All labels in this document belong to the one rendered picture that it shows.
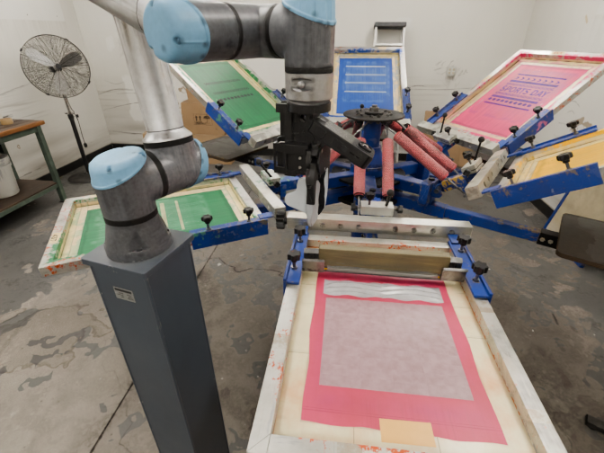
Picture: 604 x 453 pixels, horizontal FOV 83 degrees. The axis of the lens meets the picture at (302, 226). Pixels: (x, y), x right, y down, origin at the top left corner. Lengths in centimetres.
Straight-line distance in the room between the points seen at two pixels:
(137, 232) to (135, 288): 13
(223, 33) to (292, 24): 10
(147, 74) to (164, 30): 37
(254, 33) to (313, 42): 9
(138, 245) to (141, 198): 11
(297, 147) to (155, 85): 41
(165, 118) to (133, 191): 19
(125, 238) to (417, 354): 75
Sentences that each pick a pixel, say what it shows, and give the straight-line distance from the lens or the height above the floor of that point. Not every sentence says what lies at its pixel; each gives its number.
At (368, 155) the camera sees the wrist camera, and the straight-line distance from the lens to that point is 57.
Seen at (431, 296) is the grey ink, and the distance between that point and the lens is 114.
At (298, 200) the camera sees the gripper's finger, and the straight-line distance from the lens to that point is 60.
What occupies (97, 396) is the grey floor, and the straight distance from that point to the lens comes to 227.
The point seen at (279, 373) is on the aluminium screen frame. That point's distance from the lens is 84.
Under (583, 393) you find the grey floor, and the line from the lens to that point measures 250.
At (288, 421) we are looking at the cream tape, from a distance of 82.
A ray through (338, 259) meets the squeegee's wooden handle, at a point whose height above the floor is 102.
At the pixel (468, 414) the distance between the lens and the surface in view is 90.
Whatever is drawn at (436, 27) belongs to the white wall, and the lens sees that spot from 517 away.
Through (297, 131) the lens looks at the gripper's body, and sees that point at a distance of 59.
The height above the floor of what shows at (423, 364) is 96.
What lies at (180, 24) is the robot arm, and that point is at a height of 167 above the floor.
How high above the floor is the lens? 166
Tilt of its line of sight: 29 degrees down
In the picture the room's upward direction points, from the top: straight up
